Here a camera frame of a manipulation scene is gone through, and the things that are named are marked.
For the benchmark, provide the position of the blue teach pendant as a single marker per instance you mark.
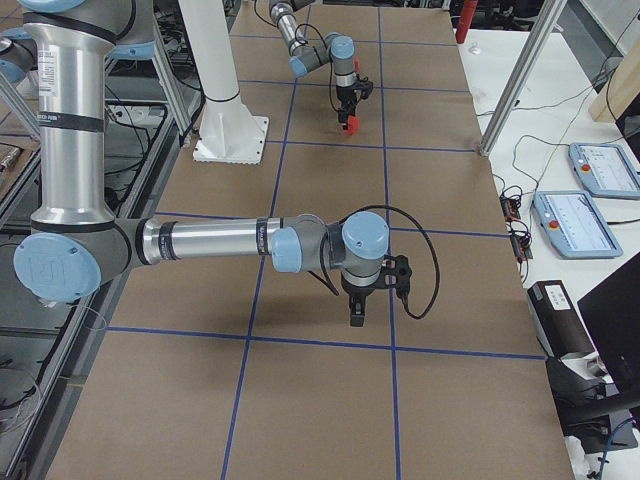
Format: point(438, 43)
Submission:
point(574, 225)
point(605, 170)

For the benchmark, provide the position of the white pedestal column base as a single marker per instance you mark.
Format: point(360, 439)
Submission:
point(228, 132)

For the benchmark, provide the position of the aluminium frame rail structure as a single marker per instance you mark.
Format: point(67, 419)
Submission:
point(76, 243)

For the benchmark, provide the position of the black computer monitor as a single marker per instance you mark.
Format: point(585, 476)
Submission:
point(610, 312)

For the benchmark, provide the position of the red fire extinguisher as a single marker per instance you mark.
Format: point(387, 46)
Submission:
point(465, 20)

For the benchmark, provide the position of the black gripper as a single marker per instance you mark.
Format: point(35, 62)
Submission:
point(358, 289)
point(345, 95)

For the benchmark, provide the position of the aluminium frame post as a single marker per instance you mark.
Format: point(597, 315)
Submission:
point(536, 40)

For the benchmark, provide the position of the small orange circuit board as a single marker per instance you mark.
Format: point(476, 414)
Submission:
point(510, 206)

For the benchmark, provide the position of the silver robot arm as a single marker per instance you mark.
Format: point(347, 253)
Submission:
point(309, 50)
point(357, 243)

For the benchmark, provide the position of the black cardboard box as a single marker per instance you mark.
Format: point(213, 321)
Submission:
point(559, 328)

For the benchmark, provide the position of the red cube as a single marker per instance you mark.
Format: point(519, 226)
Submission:
point(351, 125)

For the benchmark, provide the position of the far blue teach pendant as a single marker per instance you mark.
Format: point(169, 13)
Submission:
point(605, 170)

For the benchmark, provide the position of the near blue teach pendant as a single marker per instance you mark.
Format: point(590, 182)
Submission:
point(574, 225)

